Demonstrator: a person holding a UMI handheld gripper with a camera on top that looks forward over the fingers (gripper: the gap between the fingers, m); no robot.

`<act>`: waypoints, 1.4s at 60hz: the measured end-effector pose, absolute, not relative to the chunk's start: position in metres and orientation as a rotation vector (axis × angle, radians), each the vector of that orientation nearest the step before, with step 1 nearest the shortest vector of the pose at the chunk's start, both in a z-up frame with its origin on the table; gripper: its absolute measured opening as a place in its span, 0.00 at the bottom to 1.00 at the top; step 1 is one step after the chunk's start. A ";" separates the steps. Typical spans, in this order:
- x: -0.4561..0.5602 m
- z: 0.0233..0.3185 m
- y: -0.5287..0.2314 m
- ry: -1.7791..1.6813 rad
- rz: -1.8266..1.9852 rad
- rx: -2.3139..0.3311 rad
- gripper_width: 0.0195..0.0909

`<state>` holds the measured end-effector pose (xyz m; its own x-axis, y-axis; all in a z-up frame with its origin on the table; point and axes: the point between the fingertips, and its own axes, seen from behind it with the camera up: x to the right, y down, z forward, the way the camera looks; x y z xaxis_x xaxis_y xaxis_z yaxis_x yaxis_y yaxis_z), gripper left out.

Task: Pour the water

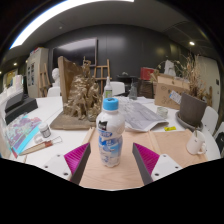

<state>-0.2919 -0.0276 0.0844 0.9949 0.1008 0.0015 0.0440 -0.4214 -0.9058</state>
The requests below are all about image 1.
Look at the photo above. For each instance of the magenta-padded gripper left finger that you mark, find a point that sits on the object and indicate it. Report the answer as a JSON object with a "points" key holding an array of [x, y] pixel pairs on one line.
{"points": [[75, 158]]}

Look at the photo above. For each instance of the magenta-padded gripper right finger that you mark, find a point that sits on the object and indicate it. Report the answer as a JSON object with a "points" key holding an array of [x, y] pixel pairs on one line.
{"points": [[146, 158]]}

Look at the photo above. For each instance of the white drink bottle blue cap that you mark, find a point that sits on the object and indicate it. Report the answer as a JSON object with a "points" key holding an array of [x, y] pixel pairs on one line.
{"points": [[110, 133]]}

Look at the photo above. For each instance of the paintbrush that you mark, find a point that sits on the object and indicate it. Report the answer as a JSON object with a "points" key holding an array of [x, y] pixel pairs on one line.
{"points": [[40, 146]]}

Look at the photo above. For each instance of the small yellow packet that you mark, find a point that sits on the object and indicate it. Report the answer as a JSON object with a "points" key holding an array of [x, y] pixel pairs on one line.
{"points": [[170, 128]]}

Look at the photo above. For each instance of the small paint jar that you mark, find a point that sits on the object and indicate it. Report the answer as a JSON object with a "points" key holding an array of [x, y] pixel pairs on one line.
{"points": [[45, 130]]}

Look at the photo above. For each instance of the folded newspaper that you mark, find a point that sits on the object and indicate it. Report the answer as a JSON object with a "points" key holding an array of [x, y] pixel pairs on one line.
{"points": [[140, 115]]}

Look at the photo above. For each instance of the white ceramic mug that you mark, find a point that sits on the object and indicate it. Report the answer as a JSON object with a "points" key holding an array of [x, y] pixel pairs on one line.
{"points": [[195, 143]]}

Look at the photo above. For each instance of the wooden stir stick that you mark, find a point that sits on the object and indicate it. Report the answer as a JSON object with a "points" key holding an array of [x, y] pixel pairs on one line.
{"points": [[196, 132]]}

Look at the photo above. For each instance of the colourful painted canvas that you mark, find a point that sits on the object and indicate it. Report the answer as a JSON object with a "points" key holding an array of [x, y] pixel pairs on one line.
{"points": [[21, 133]]}

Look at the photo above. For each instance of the golden rock sculpture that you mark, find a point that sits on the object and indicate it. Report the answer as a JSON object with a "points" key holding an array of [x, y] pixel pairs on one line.
{"points": [[81, 96]]}

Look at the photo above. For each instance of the dark clear spray bottle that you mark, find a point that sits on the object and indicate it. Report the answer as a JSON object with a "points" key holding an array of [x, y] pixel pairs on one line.
{"points": [[133, 92]]}

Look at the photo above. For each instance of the brown cardboard box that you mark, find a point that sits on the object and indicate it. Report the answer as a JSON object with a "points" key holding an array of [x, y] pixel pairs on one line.
{"points": [[166, 91]]}

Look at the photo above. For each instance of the black boxes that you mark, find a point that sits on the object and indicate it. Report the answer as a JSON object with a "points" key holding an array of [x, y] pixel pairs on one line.
{"points": [[20, 108]]}

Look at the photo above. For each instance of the white green spray bottle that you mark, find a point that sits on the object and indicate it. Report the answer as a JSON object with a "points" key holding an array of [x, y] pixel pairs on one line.
{"points": [[107, 90]]}

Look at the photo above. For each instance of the white plastic chair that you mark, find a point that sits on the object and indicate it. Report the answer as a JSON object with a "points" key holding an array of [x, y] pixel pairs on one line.
{"points": [[210, 118], [117, 88]]}

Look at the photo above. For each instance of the wooden easel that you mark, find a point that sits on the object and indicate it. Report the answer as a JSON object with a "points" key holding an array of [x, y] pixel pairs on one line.
{"points": [[100, 78]]}

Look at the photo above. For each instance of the red box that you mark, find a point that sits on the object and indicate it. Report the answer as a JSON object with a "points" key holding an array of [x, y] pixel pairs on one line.
{"points": [[146, 73]]}

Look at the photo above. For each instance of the tall white plaster statue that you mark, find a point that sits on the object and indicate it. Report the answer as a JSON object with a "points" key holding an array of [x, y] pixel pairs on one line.
{"points": [[170, 68]]}

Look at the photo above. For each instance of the white shelf unit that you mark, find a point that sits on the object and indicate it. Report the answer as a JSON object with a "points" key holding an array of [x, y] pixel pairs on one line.
{"points": [[35, 70]]}

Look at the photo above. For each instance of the ceiling spotlights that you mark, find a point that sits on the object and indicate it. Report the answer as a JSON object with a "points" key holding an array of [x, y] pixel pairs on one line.
{"points": [[192, 43]]}

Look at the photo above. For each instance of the long ceiling light panel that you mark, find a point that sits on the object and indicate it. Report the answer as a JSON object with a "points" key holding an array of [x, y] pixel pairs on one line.
{"points": [[40, 18]]}

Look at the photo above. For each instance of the black wall screen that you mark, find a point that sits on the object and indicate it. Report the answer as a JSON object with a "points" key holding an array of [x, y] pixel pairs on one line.
{"points": [[76, 51]]}

